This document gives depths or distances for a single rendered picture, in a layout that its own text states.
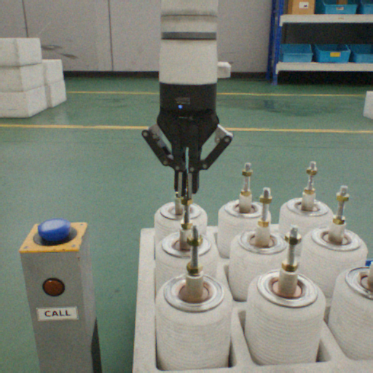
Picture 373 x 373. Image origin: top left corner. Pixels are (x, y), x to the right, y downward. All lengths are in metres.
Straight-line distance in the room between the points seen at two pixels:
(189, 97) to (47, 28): 5.60
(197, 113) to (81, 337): 0.33
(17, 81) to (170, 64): 2.54
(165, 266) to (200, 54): 0.30
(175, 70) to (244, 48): 5.15
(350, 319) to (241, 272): 0.16
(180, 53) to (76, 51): 5.45
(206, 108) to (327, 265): 0.30
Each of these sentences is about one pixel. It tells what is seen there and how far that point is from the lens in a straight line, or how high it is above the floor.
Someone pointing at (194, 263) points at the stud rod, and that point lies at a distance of 0.46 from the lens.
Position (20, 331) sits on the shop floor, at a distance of 0.87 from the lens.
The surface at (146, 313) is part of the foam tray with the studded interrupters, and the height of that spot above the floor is 0.18.
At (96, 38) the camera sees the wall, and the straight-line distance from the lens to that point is 5.82.
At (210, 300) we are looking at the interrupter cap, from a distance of 0.48.
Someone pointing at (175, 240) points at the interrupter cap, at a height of 0.25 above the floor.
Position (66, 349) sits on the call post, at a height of 0.16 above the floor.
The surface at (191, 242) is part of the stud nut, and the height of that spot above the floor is 0.33.
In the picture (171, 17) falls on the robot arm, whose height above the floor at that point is 0.57.
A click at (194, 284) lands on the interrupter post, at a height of 0.27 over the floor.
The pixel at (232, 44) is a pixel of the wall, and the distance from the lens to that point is 5.60.
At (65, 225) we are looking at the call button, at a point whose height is 0.33.
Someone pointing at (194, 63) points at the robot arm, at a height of 0.52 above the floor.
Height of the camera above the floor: 0.55
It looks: 21 degrees down
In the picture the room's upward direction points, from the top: straight up
